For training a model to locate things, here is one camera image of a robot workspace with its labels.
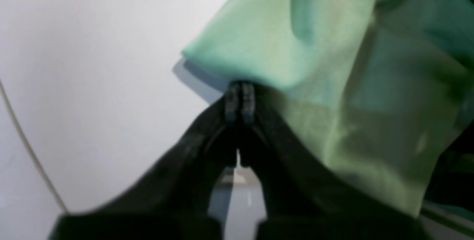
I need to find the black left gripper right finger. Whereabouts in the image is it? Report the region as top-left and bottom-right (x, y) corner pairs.
(239, 82), (428, 240)

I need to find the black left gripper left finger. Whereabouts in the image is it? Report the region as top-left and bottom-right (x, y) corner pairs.
(49, 82), (242, 240)

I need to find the light green T-shirt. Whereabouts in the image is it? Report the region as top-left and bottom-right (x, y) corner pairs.
(183, 0), (473, 217)

